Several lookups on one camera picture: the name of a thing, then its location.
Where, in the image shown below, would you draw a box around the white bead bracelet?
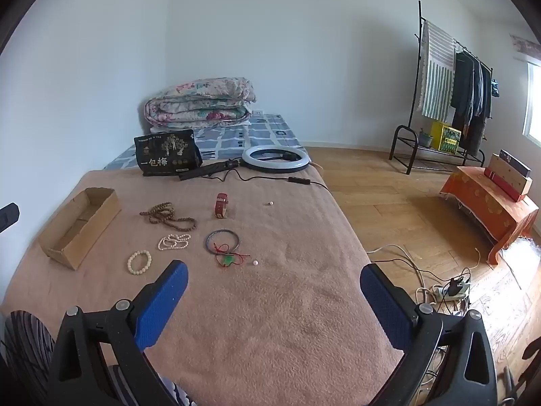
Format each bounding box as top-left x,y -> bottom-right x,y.
127,250 -> 152,275

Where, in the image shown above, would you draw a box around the blue grey patterned bed sheet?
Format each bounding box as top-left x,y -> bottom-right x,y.
103,112 -> 305,172

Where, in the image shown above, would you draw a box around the books on stool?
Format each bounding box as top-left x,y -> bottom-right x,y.
490,154 -> 533,195

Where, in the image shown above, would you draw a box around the white power strip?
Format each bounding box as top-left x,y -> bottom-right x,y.
431,277 -> 471,301

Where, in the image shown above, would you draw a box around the grey bangle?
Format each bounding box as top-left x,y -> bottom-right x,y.
206,229 -> 240,254

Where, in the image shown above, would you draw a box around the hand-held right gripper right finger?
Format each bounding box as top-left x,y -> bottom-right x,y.
359,263 -> 498,406

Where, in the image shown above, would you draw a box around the green striped cloth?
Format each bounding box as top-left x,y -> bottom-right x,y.
415,20 -> 458,123

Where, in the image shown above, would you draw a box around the black cable with inline switch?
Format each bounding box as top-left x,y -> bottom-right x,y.
220,158 -> 326,187

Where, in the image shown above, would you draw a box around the pearl necklace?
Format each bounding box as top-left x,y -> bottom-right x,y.
158,234 -> 191,251

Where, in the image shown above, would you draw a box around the dark blue flat box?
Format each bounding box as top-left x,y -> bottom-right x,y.
499,149 -> 532,178

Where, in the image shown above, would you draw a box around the table with orange cloth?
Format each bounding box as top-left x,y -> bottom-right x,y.
440,166 -> 540,265

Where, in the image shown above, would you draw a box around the green pendant with red cord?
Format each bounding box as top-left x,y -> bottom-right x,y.
213,243 -> 251,268

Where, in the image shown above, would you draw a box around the black snack bag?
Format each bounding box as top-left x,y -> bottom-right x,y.
134,130 -> 203,177

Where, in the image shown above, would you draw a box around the folded floral quilt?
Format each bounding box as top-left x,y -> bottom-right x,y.
144,77 -> 257,130

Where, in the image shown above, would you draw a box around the black clothes rack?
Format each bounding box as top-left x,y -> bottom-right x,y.
390,1 -> 495,175

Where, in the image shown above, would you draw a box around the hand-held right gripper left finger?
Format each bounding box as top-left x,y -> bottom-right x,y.
46,259 -> 189,406

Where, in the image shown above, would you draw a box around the power strip with cables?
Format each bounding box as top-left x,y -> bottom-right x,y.
366,244 -> 483,305

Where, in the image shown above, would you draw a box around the dark hanging clothes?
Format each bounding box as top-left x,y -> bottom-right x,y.
450,48 -> 499,155

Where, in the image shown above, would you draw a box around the window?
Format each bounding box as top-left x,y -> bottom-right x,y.
522,61 -> 541,149

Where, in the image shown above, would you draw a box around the red flat box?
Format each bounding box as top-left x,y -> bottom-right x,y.
484,167 -> 527,202

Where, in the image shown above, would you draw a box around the white ring light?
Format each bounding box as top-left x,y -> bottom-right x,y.
242,144 -> 312,173

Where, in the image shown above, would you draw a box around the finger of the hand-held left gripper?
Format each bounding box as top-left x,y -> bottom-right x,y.
0,203 -> 20,233

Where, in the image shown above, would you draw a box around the yellow crate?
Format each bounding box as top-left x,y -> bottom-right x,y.
430,121 -> 461,154

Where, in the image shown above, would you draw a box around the brown bead necklace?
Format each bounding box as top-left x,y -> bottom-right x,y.
139,205 -> 197,233

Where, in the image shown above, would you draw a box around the cardboard box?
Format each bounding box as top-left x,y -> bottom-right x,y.
39,187 -> 122,270

